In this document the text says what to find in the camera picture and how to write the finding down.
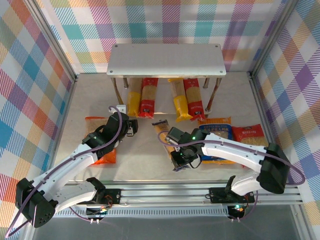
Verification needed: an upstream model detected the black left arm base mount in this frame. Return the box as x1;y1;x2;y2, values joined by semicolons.
84;187;123;208

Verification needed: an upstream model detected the white slotted cable duct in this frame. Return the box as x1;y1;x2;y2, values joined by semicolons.
53;208;230;218

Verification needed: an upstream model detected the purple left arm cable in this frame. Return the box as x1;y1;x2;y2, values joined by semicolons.
5;105;124;238

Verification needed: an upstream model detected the red spaghetti bag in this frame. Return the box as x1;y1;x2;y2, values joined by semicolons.
138;77;159;119
183;78;206;122

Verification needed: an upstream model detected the blue and yellow pasta bag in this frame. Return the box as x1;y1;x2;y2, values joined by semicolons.
197;116;237;166

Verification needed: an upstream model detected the white shelf with metal legs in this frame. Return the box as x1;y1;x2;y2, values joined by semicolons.
106;43;227;113

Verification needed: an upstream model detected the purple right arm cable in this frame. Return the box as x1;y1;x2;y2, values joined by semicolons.
157;129;306;222

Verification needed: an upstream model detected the aluminium frame post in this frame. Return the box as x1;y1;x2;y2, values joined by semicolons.
23;0;78;83
249;0;300;78

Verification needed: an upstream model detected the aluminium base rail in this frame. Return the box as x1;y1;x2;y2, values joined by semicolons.
53;181;302;209

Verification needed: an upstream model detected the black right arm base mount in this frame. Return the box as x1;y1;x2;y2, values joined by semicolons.
208;186;256;205

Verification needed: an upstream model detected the yellow spaghetti bag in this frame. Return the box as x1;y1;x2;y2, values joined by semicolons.
167;78;193;123
126;77;143;118

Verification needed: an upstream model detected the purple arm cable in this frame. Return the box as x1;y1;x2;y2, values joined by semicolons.
5;105;124;238
157;129;306;222

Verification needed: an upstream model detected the thin black cable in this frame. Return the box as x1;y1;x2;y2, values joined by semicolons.
188;153;204;170

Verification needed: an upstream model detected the red short pasta bag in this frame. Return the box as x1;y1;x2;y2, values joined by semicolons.
231;124;270;170

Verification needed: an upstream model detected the spaghetti bag with blue ends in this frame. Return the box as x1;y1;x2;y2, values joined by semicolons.
151;119;191;173

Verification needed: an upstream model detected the orange pasta bag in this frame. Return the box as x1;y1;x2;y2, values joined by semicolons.
84;116;118;166

